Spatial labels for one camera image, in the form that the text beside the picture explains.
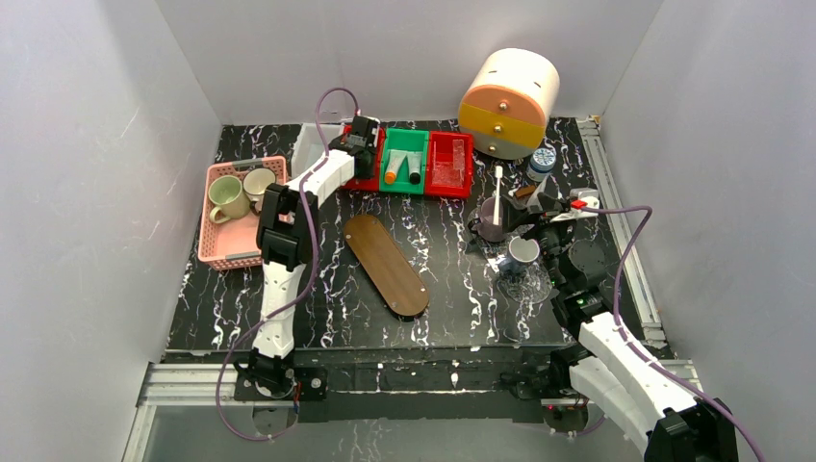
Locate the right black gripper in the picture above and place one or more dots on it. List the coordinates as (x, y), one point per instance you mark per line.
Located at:
(532, 213)

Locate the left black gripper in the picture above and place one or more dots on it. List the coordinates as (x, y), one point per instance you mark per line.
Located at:
(365, 163)

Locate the red cap toothpaste tube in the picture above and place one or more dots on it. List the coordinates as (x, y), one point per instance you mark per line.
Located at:
(542, 191)

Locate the clear wooden-ended toothbrush holder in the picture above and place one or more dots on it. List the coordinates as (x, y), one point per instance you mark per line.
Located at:
(523, 194)

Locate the white toothbrush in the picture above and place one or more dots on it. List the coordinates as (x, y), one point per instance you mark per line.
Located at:
(497, 194)

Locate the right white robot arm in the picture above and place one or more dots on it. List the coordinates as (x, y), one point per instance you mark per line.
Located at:
(708, 432)

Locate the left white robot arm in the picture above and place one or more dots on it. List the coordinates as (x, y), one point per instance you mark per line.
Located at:
(287, 239)

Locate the orange cap toothpaste tube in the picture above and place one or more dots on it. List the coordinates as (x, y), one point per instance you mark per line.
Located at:
(393, 168)

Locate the red toothbrush bin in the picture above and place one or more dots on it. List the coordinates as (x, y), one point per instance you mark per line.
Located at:
(371, 184)

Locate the green toothpaste bin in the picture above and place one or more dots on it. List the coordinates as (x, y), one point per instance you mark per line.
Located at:
(402, 141)

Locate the black cap toothpaste tube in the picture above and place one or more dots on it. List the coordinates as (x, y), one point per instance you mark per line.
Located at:
(414, 159)

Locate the brown oval wooden tray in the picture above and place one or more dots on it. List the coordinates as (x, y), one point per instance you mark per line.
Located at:
(401, 287)

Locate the purple ceramic mug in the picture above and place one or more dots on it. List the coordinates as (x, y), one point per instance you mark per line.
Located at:
(486, 221)

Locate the white plastic bin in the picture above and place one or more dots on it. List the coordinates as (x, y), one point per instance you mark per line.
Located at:
(307, 149)

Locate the blue white small jar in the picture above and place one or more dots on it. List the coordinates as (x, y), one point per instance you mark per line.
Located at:
(540, 164)

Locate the clear acrylic holder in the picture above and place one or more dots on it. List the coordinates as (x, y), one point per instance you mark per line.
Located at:
(450, 164)

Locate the red holder bin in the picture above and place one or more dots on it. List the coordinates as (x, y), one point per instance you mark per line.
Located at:
(440, 140)

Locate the cream ceramic mug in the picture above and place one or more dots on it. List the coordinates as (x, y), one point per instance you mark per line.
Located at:
(255, 184)

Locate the round drawer cabinet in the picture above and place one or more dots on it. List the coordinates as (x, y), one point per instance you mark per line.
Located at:
(507, 107)

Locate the green ceramic mug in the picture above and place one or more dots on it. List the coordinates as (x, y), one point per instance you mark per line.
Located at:
(228, 199)

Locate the black front base bar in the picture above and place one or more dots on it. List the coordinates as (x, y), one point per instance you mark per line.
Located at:
(345, 384)

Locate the white blue-handled mug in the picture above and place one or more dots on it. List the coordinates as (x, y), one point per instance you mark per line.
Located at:
(519, 255)

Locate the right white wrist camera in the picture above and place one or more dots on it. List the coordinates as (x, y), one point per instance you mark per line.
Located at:
(580, 204)

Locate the aluminium side rail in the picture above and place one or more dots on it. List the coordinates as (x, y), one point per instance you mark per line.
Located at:
(618, 223)

